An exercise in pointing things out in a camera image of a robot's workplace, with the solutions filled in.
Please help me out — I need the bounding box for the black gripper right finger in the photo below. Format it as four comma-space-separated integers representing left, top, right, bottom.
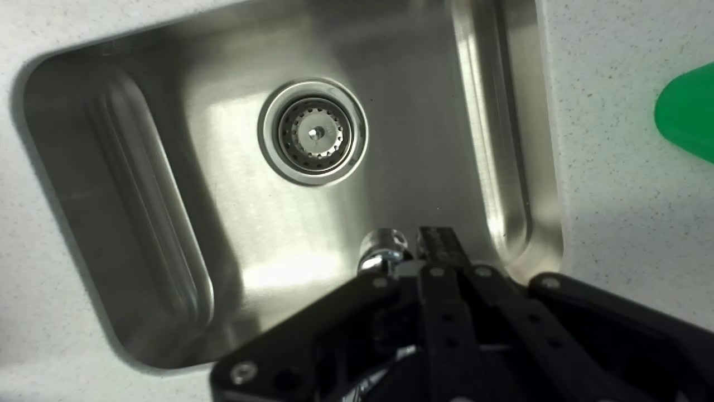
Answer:
467, 264, 714, 402

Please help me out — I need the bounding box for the chrome sink faucet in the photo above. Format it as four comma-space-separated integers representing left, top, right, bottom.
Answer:
357, 227, 411, 272

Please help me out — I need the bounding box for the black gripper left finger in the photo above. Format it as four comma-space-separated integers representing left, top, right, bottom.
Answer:
209, 227, 478, 402

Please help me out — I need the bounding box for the metal sink drain strainer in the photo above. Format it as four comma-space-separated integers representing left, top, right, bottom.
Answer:
257, 79, 371, 187

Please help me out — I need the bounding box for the stainless steel sink basin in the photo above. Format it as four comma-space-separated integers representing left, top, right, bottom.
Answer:
10, 0, 563, 370

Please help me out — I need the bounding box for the green plastic cup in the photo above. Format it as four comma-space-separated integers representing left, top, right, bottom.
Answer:
654, 64, 714, 164

